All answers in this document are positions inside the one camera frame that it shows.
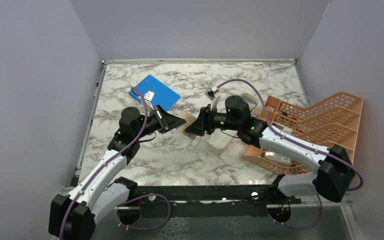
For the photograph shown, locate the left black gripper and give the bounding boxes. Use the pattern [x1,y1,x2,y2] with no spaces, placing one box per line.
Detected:
[134,104,187,140]

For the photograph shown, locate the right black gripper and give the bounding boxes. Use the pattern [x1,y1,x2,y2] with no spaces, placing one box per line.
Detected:
[184,104,240,137]

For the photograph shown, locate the beige card holder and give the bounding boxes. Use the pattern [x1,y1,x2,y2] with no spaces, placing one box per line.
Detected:
[175,110,197,140]

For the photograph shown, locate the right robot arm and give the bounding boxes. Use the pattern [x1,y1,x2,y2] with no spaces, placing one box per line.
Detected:
[184,95,356,204]

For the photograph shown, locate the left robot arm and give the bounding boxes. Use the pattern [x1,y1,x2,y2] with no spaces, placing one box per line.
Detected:
[48,105,186,240]

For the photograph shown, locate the white oblong tray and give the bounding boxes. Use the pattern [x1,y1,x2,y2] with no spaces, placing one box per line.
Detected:
[205,92,262,155]

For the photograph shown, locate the blue plastic board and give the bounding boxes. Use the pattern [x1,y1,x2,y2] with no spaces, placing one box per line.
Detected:
[135,75,181,111]

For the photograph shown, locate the box in orange rack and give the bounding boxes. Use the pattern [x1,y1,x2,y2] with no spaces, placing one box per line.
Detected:
[263,150,292,167]

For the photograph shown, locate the orange plastic file rack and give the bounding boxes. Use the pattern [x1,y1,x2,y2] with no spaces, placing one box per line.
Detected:
[242,91,364,180]

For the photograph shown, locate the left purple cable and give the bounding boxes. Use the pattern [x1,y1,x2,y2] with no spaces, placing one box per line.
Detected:
[58,86,172,240]

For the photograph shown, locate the purple cable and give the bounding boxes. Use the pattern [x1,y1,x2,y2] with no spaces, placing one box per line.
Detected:
[58,86,172,240]
[211,78,364,231]

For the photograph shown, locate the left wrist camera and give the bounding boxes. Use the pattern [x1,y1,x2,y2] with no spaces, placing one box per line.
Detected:
[144,90,155,109]

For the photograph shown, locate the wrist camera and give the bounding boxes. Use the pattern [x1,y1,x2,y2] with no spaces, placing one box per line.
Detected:
[204,86,221,111]
[144,90,155,109]

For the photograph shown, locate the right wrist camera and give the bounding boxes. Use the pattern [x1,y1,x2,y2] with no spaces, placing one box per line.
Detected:
[204,86,221,111]

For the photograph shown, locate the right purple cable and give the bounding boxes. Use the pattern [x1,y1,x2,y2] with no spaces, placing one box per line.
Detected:
[211,78,364,231]

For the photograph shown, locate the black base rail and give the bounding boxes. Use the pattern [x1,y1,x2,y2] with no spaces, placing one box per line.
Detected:
[115,184,301,220]

